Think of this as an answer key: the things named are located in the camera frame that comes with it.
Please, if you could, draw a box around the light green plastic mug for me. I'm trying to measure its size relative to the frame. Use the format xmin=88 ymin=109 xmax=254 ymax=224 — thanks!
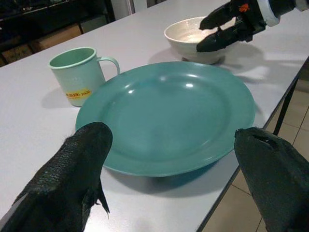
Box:
xmin=49 ymin=47 xmax=121 ymax=107

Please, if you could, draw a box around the teal plastic plate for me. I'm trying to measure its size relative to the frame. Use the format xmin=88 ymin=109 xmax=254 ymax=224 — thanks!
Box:
xmin=75 ymin=61 xmax=256 ymax=178

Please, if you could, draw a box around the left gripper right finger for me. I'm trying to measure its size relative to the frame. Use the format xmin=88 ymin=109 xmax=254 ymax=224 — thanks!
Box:
xmin=234 ymin=127 xmax=309 ymax=232

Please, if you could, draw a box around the white ceramic bowl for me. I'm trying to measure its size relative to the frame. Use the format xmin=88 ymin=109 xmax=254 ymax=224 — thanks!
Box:
xmin=164 ymin=16 xmax=236 ymax=65

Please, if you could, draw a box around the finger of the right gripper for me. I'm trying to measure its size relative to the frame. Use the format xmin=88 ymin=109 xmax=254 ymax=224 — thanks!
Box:
xmin=199 ymin=1 xmax=242 ymax=31
xmin=196 ymin=24 xmax=244 ymax=53

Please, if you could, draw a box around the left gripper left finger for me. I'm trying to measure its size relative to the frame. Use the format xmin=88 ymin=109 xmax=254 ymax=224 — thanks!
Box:
xmin=0 ymin=122 xmax=113 ymax=232

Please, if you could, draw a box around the white shelf unit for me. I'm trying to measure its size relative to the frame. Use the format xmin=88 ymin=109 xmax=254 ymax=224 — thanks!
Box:
xmin=113 ymin=0 xmax=136 ymax=20

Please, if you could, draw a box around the black metal table leg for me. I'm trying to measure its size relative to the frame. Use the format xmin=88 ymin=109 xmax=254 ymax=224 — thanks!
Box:
xmin=272 ymin=58 xmax=309 ymax=135

